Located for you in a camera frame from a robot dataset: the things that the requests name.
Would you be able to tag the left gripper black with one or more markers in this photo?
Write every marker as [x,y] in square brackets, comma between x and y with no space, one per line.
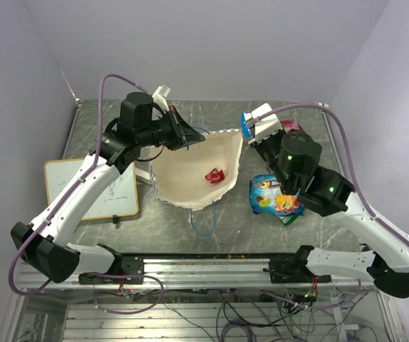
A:
[183,133]

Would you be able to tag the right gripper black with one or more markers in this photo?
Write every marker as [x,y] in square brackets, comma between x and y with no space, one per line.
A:
[260,144]

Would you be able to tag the small blue candy wrapper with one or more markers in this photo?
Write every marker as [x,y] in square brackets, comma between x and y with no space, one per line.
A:
[245,124]

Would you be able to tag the colourful candy packet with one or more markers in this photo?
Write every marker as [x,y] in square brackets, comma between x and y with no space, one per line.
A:
[290,125]

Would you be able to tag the blue checkered paper bag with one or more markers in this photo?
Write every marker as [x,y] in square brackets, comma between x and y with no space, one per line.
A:
[178,177]

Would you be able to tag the small red candy wrapper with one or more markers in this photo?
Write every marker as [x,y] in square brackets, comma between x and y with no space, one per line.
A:
[215,176]

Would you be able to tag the blue gummy snack bag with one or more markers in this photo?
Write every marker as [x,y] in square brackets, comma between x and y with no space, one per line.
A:
[266,197]

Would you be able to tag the green snack packet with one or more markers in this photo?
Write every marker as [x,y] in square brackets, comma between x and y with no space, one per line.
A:
[289,219]

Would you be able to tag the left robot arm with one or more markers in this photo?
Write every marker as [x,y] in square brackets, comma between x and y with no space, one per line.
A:
[44,242]

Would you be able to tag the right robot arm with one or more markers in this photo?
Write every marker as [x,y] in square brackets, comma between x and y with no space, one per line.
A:
[294,158]

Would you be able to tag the white marker eraser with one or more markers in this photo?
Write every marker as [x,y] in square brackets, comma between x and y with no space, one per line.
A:
[143,176]

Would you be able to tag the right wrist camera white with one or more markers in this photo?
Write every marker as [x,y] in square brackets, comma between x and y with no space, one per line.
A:
[265,127]

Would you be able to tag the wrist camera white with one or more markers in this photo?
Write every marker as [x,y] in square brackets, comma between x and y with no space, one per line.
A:
[160,97]
[265,127]

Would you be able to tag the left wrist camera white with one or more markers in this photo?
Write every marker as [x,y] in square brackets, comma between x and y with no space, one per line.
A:
[160,97]

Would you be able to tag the small whiteboard yellow frame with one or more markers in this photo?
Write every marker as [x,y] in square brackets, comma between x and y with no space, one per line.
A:
[119,199]

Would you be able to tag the aluminium rail frame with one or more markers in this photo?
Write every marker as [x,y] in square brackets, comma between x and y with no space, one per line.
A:
[205,298]

